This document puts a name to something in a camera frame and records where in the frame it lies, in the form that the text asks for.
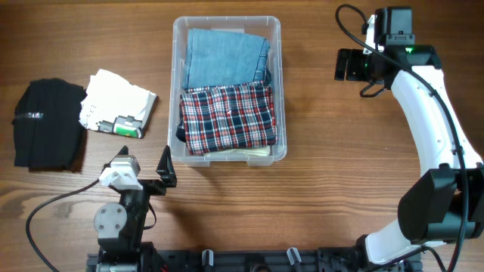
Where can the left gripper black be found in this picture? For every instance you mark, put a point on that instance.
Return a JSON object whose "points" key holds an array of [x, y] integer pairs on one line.
{"points": [[167, 171]]}

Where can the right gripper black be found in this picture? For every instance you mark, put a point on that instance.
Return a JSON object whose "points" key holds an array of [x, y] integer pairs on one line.
{"points": [[355, 57]]}

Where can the red navy plaid shirt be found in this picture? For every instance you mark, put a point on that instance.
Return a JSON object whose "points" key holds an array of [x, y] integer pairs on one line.
{"points": [[228, 117]]}

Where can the cream cloth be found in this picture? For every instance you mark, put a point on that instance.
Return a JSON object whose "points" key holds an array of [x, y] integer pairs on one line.
{"points": [[257, 151]]}

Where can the blue denim jeans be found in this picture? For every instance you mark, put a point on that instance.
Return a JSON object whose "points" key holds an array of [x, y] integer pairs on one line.
{"points": [[216, 58]]}

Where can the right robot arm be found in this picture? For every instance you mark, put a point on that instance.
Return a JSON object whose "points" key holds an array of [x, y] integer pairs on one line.
{"points": [[445, 206]]}

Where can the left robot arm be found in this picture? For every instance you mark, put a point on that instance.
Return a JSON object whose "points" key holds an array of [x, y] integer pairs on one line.
{"points": [[120, 225]]}

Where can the clear plastic storage container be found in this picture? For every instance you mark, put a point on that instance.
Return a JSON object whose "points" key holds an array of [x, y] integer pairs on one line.
{"points": [[266, 26]]}

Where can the folded white graphic t-shirt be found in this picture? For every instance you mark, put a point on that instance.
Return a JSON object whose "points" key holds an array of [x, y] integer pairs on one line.
{"points": [[113, 105]]}

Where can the folded black garment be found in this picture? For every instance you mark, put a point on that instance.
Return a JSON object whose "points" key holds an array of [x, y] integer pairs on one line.
{"points": [[47, 131]]}

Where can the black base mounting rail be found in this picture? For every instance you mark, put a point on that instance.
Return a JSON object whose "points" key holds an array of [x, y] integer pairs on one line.
{"points": [[320, 260]]}

